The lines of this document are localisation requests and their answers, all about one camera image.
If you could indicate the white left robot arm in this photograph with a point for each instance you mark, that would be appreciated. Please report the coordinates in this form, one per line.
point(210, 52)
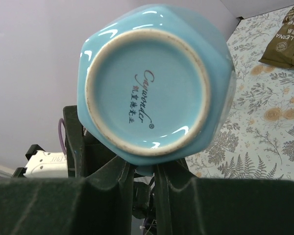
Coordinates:
point(44, 164)

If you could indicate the brown snack bag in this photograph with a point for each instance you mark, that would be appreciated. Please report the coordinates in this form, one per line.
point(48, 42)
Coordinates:
point(280, 50)

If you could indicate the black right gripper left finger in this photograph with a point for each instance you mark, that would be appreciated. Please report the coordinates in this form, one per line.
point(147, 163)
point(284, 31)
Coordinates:
point(100, 204)

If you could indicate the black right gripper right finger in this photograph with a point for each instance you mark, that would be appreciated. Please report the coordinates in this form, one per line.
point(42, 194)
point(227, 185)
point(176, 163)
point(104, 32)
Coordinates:
point(188, 205)

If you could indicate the light blue mug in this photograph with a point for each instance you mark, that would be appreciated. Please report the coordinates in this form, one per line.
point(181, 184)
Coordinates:
point(155, 85)

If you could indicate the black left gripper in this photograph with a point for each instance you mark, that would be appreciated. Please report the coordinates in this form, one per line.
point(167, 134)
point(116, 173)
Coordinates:
point(85, 154)

